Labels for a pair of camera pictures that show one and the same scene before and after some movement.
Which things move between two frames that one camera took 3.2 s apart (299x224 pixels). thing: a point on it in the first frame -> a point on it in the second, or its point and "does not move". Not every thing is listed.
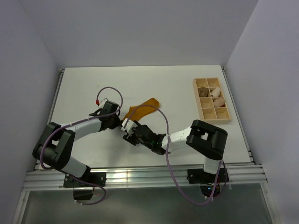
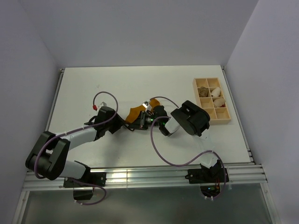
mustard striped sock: [142, 110] does not move
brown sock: [203, 91] does not move
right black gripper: [131, 138] -> [140, 123]
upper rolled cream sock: [216, 92] does not move
